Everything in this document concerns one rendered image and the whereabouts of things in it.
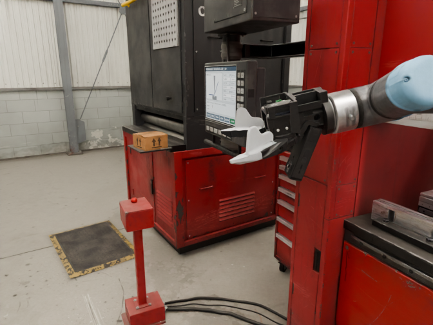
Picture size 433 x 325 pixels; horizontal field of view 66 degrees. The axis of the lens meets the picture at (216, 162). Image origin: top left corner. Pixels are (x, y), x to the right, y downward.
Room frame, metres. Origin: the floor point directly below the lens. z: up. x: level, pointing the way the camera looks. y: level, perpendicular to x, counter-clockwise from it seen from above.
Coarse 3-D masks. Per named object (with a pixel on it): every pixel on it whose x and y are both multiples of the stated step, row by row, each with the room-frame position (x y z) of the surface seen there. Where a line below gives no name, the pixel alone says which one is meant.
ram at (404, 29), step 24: (408, 0) 1.42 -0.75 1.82; (432, 0) 1.33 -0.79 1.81; (384, 24) 1.51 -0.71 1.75; (408, 24) 1.41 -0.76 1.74; (432, 24) 1.32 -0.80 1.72; (384, 48) 1.49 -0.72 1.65; (408, 48) 1.39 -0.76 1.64; (432, 48) 1.30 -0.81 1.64; (384, 72) 1.48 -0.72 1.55; (408, 120) 1.35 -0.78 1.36
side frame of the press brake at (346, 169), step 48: (336, 0) 1.48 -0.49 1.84; (384, 0) 1.50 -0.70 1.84; (336, 48) 1.46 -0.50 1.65; (336, 144) 1.42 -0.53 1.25; (384, 144) 1.55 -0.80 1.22; (432, 144) 1.71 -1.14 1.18; (336, 192) 1.44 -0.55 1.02; (384, 192) 1.57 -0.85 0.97; (336, 240) 1.45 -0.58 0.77; (336, 288) 1.46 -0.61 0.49
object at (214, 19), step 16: (208, 0) 1.80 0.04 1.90; (224, 0) 1.62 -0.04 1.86; (240, 0) 1.48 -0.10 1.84; (256, 0) 1.42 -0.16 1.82; (272, 0) 1.45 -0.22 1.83; (288, 0) 1.48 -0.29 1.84; (208, 16) 1.81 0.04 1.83; (224, 16) 1.62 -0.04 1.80; (240, 16) 1.49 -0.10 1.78; (256, 16) 1.42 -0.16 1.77; (272, 16) 1.45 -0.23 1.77; (288, 16) 1.48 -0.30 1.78; (208, 32) 1.83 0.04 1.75; (224, 32) 1.83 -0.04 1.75; (240, 32) 1.83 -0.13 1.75; (224, 48) 1.84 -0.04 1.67; (240, 48) 1.84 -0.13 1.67; (224, 144) 1.83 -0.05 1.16
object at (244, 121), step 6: (240, 108) 0.66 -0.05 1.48; (240, 114) 0.67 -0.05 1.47; (246, 114) 0.66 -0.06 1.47; (240, 120) 0.67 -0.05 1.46; (246, 120) 0.66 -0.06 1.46; (252, 120) 0.66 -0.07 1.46; (258, 120) 0.65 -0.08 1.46; (240, 126) 0.67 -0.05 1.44; (246, 126) 0.67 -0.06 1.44; (258, 126) 0.66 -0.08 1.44; (222, 132) 0.68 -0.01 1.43; (228, 132) 0.68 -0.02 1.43; (234, 132) 0.67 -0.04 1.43; (240, 132) 0.66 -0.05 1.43; (246, 132) 0.66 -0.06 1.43
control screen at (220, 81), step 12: (216, 72) 1.65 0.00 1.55; (228, 72) 1.53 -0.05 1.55; (216, 84) 1.65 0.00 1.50; (228, 84) 1.53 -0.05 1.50; (216, 96) 1.65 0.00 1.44; (228, 96) 1.53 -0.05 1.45; (216, 108) 1.65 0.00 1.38; (228, 108) 1.53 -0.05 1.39; (216, 120) 1.65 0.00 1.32; (228, 120) 1.53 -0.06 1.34
